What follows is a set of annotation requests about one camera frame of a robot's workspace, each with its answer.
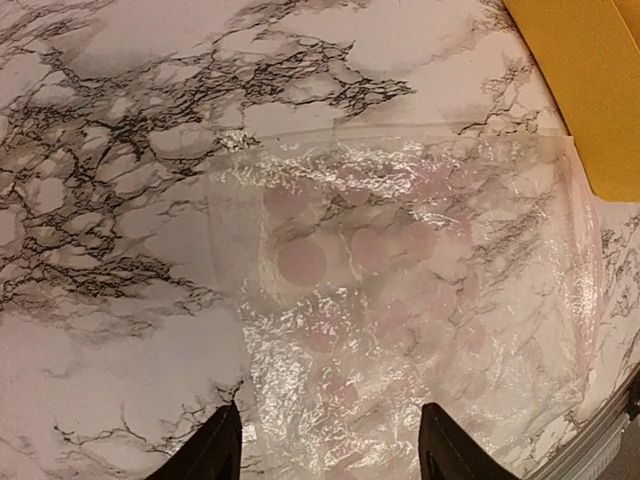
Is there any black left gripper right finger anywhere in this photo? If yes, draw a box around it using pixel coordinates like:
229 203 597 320
418 402 510 480

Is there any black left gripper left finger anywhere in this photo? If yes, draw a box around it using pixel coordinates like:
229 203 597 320
176 403 242 480

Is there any clear zip top bag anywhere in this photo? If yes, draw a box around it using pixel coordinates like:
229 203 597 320
206 129 601 479

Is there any yellow plastic basket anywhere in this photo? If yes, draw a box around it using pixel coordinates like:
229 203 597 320
505 0 639 202

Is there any front aluminium rail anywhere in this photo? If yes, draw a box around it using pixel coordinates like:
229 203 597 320
531 381 639 480

